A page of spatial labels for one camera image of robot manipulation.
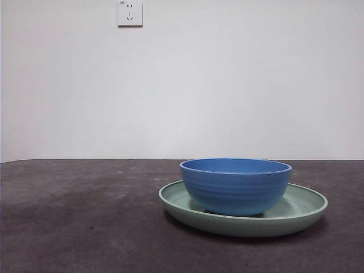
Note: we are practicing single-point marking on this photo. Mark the green plate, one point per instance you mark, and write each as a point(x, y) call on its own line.
point(241, 226)

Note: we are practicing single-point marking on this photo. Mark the white wall power outlet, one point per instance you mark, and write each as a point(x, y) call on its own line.
point(130, 14)

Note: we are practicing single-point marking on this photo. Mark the blue bowl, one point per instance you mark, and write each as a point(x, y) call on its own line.
point(233, 187)

